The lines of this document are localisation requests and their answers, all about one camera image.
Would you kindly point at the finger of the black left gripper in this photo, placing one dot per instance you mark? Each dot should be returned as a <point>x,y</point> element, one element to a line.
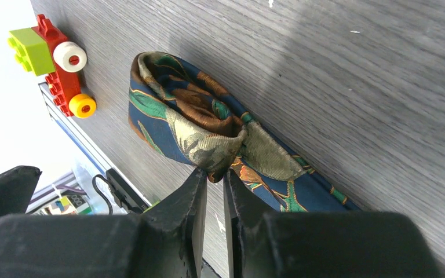
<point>17,187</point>

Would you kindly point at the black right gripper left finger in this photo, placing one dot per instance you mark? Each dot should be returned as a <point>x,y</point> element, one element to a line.
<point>165,241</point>

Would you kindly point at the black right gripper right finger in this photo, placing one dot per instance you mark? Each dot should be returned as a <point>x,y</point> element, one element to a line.
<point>263,242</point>

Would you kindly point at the blue orange green tie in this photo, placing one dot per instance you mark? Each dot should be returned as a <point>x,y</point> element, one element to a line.
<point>185,115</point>

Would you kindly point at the green red toy blocks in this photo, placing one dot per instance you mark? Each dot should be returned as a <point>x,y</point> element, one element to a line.
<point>45,50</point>

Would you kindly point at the aluminium front rail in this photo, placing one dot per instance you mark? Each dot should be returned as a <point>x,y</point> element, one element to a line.
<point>90,160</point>

